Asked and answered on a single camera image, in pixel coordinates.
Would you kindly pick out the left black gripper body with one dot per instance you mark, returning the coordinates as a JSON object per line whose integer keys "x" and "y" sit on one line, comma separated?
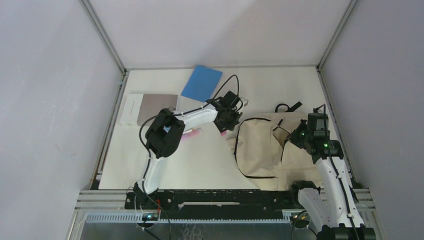
{"x": 231, "y": 119}

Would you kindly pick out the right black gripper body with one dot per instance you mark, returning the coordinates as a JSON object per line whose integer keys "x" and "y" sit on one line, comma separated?
{"x": 299, "y": 137}

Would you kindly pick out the pink translucent tube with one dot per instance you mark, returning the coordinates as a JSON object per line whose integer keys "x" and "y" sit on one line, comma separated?
{"x": 196, "y": 132}

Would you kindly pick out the beige canvas student bag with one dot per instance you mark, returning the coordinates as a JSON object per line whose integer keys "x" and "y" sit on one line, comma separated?
{"x": 264, "y": 156}

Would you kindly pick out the orange capped white pen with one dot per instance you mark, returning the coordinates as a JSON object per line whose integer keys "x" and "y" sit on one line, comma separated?
{"x": 188, "y": 131}

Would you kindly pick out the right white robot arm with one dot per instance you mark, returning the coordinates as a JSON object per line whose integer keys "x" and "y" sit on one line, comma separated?
{"x": 337, "y": 218}

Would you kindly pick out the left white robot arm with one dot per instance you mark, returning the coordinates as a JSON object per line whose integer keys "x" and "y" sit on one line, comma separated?
{"x": 167, "y": 128}

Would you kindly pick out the blue notebook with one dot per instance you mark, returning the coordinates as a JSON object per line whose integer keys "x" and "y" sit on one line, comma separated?
{"x": 202, "y": 83}

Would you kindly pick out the grey and white book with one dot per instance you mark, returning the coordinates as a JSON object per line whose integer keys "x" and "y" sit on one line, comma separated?
{"x": 140, "y": 107}

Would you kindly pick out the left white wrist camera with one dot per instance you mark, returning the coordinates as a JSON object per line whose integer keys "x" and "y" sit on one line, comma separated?
{"x": 244, "y": 101}

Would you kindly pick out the black mounting rail base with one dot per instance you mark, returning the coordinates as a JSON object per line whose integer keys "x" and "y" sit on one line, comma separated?
{"x": 215, "y": 204}

